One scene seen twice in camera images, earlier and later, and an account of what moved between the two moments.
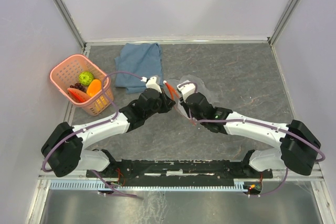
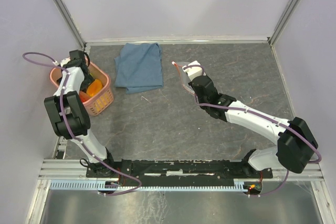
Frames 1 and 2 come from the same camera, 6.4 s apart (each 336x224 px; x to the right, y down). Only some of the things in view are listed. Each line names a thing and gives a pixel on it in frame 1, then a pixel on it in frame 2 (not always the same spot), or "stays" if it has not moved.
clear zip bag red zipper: [171, 88] → [184, 76]
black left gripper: [168, 104] → [87, 82]
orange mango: [93, 87] stays
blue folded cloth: [144, 60] stays
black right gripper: [184, 104] → [190, 84]
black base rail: [181, 169] stays
